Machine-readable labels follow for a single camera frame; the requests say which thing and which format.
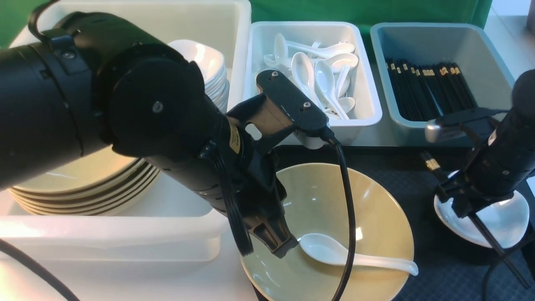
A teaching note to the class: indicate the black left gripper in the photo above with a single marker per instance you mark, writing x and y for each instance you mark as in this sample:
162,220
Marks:
243,186

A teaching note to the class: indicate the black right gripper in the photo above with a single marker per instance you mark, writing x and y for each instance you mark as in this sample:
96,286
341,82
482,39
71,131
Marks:
466,199

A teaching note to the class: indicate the black chopstick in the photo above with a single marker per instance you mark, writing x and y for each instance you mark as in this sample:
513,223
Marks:
499,223
504,255

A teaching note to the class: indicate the white sauce dish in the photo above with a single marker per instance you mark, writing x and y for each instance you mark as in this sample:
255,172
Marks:
506,220

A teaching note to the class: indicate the white ceramic soup spoon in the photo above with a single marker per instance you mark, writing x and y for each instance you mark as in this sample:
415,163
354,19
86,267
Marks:
327,250

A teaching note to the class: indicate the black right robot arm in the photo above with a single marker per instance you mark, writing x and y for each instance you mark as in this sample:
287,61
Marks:
503,154

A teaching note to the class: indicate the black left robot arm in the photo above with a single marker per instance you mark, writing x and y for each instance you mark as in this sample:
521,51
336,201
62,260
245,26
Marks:
96,80

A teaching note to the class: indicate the large white plastic bin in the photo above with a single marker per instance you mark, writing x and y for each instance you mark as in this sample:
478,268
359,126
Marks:
170,223

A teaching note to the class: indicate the black serving tray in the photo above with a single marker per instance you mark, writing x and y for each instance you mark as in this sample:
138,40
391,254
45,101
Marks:
452,269

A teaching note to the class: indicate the bundle of black chopsticks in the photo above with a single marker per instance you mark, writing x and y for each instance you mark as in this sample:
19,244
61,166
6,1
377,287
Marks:
426,92

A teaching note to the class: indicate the grey-blue plastic bin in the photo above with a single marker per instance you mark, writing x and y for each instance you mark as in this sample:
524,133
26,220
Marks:
485,72

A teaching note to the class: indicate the stack of white dishes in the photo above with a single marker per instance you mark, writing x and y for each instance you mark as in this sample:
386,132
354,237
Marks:
211,62

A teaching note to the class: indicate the pile of white spoons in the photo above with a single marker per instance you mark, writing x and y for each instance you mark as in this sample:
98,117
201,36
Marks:
312,68

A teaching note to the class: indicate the stack of tan bowls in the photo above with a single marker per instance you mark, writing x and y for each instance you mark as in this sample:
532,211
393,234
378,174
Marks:
101,184

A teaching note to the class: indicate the small white plastic bin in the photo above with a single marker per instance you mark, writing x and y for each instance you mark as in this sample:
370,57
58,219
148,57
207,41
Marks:
358,95

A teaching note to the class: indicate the green backdrop cloth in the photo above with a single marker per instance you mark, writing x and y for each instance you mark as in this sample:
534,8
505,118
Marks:
365,13

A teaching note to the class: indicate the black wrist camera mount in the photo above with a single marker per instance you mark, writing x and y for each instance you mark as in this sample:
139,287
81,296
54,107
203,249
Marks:
280,110

